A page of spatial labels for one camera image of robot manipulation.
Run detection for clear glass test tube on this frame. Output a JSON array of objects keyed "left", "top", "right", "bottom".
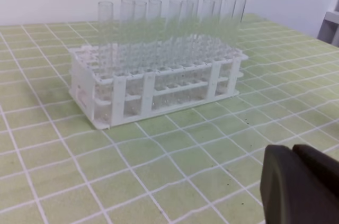
[{"left": 230, "top": 0, "right": 247, "bottom": 44}]

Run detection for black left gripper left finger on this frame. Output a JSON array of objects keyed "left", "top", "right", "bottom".
[{"left": 260, "top": 145, "right": 338, "bottom": 223}]

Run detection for clear test tube far left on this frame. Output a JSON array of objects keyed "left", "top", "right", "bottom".
[{"left": 98, "top": 1, "right": 113, "bottom": 79}]

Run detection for green checkered tablecloth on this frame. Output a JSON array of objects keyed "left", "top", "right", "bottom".
[{"left": 1, "top": 15, "right": 338, "bottom": 223}]

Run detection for clear test tube far right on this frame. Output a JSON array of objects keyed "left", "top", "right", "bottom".
[{"left": 220, "top": 0, "right": 236, "bottom": 44}]

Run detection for grey shelf in background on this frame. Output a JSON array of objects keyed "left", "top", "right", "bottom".
[{"left": 317, "top": 0, "right": 338, "bottom": 47}]

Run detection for white plastic test tube rack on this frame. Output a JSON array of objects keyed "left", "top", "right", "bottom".
[{"left": 69, "top": 45, "right": 248, "bottom": 130}]

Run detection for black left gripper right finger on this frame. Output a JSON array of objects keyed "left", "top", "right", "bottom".
[{"left": 292, "top": 144, "right": 338, "bottom": 182}]

